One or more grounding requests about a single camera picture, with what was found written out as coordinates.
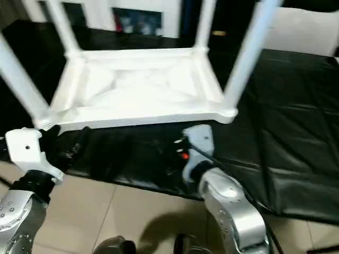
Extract white plastic table top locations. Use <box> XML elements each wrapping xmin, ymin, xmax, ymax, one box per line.
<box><xmin>39</xmin><ymin>47</ymin><xmax>240</xmax><ymax>131</ymax></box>

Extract white plastic table leg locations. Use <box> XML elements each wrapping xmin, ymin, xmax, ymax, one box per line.
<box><xmin>194</xmin><ymin>0</ymin><xmax>218</xmax><ymax>55</ymax></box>
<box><xmin>46</xmin><ymin>0</ymin><xmax>81</xmax><ymax>57</ymax></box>
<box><xmin>224</xmin><ymin>0</ymin><xmax>282</xmax><ymax>115</ymax></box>
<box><xmin>0</xmin><ymin>33</ymin><xmax>52</xmax><ymax>129</ymax></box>

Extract dark right robot foot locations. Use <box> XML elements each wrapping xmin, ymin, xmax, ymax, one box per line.
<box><xmin>174</xmin><ymin>233</ymin><xmax>213</xmax><ymax>254</ymax></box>

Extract dark robot foot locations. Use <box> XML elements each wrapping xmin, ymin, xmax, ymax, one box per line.
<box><xmin>174</xmin><ymin>233</ymin><xmax>213</xmax><ymax>254</ymax></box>
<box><xmin>93</xmin><ymin>237</ymin><xmax>136</xmax><ymax>254</ymax></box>

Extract dark left robot foot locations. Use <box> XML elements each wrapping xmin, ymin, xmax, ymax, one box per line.
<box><xmin>93</xmin><ymin>237</ymin><xmax>136</xmax><ymax>254</ymax></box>

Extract black work mat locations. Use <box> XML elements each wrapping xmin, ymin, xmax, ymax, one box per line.
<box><xmin>0</xmin><ymin>20</ymin><xmax>339</xmax><ymax>224</ymax></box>

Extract white cabinet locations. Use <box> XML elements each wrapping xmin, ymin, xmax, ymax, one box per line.
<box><xmin>21</xmin><ymin>0</ymin><xmax>184</xmax><ymax>39</ymax></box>

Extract small bottles on shelf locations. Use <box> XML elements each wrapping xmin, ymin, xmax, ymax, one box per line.
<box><xmin>113</xmin><ymin>7</ymin><xmax>163</xmax><ymax>36</ymax></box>

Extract black cabinet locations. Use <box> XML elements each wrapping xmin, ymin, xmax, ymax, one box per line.
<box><xmin>180</xmin><ymin>0</ymin><xmax>339</xmax><ymax>51</ymax></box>

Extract white plastic bag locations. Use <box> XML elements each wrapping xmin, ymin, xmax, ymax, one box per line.
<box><xmin>264</xmin><ymin>6</ymin><xmax>339</xmax><ymax>57</ymax></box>

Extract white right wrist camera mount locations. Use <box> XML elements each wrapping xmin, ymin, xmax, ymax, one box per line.
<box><xmin>181</xmin><ymin>124</ymin><xmax>216</xmax><ymax>184</ymax></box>

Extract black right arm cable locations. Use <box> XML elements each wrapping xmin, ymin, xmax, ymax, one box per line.
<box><xmin>181</xmin><ymin>138</ymin><xmax>279</xmax><ymax>254</ymax></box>

